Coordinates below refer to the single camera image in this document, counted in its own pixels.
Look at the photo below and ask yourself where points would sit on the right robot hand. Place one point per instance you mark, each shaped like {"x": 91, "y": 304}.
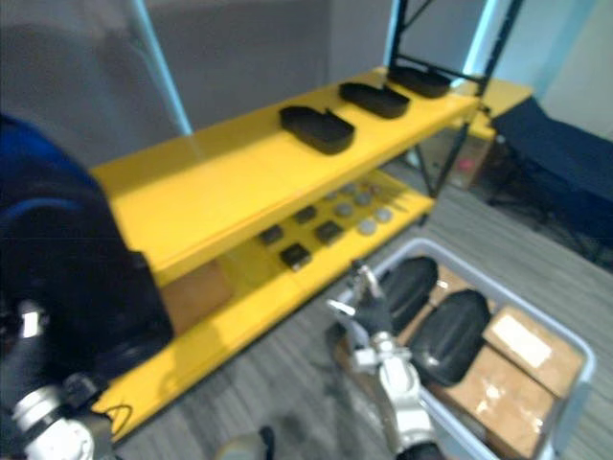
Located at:
{"x": 372, "y": 314}

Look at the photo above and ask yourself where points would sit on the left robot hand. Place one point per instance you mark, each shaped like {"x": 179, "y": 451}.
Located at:
{"x": 72, "y": 268}

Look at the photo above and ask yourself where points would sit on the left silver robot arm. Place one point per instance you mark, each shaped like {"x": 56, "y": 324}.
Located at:
{"x": 43, "y": 417}

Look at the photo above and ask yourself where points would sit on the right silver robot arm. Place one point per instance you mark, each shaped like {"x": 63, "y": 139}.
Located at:
{"x": 402, "y": 397}

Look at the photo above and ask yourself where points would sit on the yellow metal shelf unit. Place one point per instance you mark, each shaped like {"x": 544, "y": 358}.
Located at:
{"x": 239, "y": 182}

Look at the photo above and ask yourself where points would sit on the yellow shelf unit behind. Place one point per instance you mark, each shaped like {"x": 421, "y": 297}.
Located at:
{"x": 503, "y": 98}

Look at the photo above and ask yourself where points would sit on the black plastic housing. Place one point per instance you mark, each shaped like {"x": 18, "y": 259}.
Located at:
{"x": 412, "y": 287}
{"x": 376, "y": 99}
{"x": 450, "y": 335}
{"x": 316, "y": 127}
{"x": 421, "y": 81}

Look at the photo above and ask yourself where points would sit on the silver round disc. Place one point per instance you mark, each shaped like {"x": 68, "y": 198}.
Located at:
{"x": 383, "y": 214}
{"x": 368, "y": 225}
{"x": 363, "y": 198}
{"x": 330, "y": 196}
{"x": 343, "y": 209}
{"x": 348, "y": 189}

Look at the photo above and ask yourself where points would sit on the small black square part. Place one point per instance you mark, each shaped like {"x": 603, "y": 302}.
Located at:
{"x": 329, "y": 232}
{"x": 295, "y": 257}
{"x": 272, "y": 235}
{"x": 305, "y": 214}

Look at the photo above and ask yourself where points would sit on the taped brown cardboard box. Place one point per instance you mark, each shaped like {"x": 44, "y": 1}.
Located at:
{"x": 498, "y": 402}

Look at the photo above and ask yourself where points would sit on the cardboard box with white label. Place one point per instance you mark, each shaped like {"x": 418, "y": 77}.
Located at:
{"x": 531, "y": 345}

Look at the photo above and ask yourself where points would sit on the box with red mark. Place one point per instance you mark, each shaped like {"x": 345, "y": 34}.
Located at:
{"x": 467, "y": 160}

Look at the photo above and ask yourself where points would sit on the grey plastic bin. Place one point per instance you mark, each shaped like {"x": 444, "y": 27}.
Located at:
{"x": 586, "y": 378}

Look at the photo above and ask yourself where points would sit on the light blue pole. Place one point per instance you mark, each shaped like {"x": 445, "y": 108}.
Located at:
{"x": 163, "y": 62}
{"x": 483, "y": 33}

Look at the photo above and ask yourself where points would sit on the black folding cot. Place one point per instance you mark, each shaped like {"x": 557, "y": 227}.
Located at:
{"x": 560, "y": 153}

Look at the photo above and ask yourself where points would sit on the black shelf frame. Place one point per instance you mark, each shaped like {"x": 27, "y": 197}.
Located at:
{"x": 498, "y": 43}

